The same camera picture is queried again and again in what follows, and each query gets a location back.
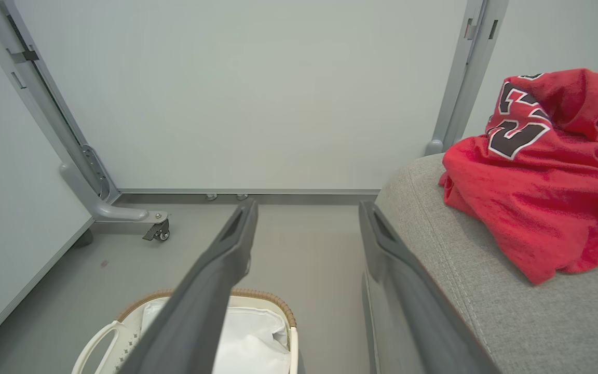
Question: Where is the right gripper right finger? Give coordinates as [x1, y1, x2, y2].
[359, 201, 502, 374]

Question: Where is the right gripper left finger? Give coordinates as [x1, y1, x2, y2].
[117, 199, 259, 374]

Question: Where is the red basketball jersey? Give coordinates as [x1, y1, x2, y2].
[438, 68, 598, 286]

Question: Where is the white clothing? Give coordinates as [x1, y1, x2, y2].
[141, 300, 292, 374]

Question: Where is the white wicker-rimmed laundry basket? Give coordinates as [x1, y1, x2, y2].
[71, 289, 300, 374]

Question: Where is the black caster wheel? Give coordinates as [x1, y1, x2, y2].
[142, 218, 171, 242]

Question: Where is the grey fabric sofa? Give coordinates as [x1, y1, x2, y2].
[361, 153, 598, 374]

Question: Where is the grey partition post with foot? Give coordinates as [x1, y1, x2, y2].
[0, 0, 170, 225]

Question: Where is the grey partition bottom rail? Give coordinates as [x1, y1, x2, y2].
[117, 188, 381, 197]

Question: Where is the grey double partition post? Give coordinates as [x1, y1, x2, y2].
[425, 0, 510, 156]

